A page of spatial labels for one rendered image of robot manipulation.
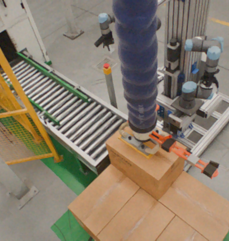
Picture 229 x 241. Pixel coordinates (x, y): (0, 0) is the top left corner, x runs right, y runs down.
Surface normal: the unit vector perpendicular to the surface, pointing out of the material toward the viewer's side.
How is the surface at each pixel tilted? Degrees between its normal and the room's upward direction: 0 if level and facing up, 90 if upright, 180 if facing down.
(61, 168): 0
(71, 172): 0
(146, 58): 79
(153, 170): 0
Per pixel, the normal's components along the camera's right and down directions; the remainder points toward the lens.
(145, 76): 0.31, 0.45
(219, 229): -0.13, -0.62
